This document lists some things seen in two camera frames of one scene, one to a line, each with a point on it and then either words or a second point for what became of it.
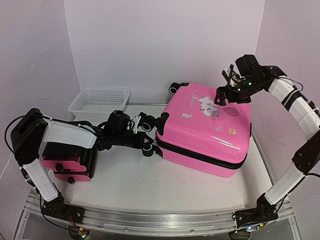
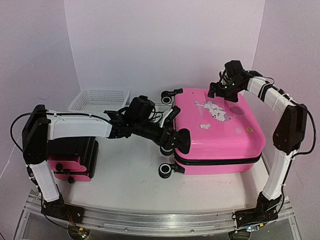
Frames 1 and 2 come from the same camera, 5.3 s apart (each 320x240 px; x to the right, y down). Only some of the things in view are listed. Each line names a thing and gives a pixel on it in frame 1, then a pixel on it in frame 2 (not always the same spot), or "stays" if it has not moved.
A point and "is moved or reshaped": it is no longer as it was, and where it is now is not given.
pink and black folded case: (70, 162) stays
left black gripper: (139, 142) to (167, 144)
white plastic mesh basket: (96, 104) stays
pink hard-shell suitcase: (200, 134) is moved or reshaped
